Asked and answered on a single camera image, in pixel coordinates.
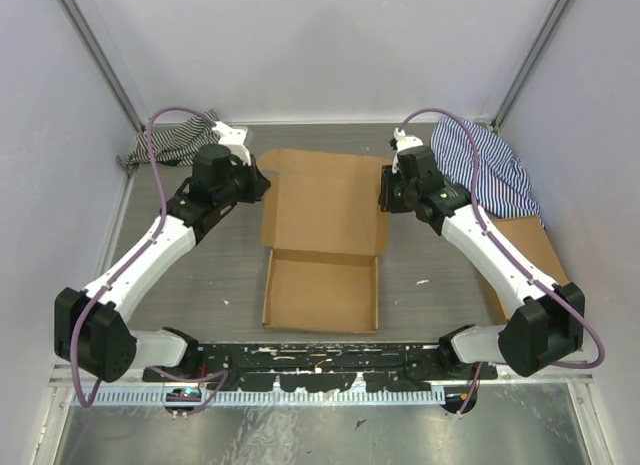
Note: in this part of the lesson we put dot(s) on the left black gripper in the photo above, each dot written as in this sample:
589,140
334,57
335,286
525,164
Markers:
260,183

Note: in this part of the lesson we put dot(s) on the blue white striped cloth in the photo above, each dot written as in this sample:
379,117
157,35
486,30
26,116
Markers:
504,187

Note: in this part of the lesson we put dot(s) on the aluminium corner post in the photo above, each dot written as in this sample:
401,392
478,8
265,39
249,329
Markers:
100,59
551,24

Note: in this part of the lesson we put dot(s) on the black white striped cloth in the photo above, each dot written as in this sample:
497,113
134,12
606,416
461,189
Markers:
174,147

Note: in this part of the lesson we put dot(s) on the aluminium front rail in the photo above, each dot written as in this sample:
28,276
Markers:
488,372

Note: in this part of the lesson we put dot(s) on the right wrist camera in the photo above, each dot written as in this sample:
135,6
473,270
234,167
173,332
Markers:
402,142

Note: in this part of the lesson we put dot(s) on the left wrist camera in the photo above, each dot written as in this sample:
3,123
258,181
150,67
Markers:
235,139

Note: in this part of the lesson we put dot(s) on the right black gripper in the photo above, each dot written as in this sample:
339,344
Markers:
386,200

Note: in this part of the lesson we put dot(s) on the white slotted cable duct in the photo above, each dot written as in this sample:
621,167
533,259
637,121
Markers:
356,396

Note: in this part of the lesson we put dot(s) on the right aluminium corner post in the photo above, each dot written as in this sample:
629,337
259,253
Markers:
551,24

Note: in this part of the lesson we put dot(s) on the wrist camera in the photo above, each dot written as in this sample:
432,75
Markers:
402,142
235,139

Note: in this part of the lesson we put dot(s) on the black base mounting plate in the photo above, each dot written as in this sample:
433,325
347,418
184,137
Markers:
324,367

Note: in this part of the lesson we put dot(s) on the left aluminium corner post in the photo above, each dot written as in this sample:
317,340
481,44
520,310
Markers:
100,59

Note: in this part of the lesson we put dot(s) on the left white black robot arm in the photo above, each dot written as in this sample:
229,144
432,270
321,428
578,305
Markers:
91,327

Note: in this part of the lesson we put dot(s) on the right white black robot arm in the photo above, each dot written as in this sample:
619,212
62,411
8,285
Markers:
543,326

